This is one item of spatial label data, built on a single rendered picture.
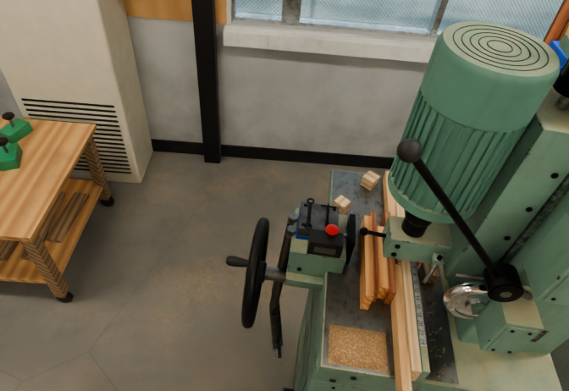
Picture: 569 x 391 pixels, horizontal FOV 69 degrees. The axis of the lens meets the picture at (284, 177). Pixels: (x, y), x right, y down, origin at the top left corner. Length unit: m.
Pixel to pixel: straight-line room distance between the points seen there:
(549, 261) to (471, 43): 0.39
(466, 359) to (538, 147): 0.60
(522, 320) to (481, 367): 0.28
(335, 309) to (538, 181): 0.50
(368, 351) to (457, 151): 0.46
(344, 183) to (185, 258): 1.13
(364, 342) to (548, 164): 0.49
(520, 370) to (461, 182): 0.60
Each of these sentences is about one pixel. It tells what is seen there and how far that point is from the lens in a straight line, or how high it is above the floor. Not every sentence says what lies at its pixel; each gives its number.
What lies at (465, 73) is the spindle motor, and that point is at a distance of 0.64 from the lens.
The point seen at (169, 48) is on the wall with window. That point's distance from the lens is 2.28.
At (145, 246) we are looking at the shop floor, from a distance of 2.23.
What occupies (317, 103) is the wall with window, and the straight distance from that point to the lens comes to 2.36.
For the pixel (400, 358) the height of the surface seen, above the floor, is 0.94.
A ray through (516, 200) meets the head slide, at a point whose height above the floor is 1.27.
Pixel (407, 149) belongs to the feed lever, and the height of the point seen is 1.41.
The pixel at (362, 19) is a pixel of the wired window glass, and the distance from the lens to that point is 2.22.
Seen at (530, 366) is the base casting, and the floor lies 0.80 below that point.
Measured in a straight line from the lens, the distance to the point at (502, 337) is 0.94.
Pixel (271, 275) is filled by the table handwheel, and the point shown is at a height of 0.82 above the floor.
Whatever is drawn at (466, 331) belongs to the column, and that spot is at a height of 0.86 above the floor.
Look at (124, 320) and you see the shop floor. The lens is 2.04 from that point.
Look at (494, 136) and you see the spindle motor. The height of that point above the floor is 1.41.
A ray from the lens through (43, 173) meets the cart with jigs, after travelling 1.94.
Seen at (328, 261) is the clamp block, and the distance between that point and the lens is 1.02.
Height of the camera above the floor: 1.77
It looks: 45 degrees down
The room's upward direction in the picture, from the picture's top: 6 degrees clockwise
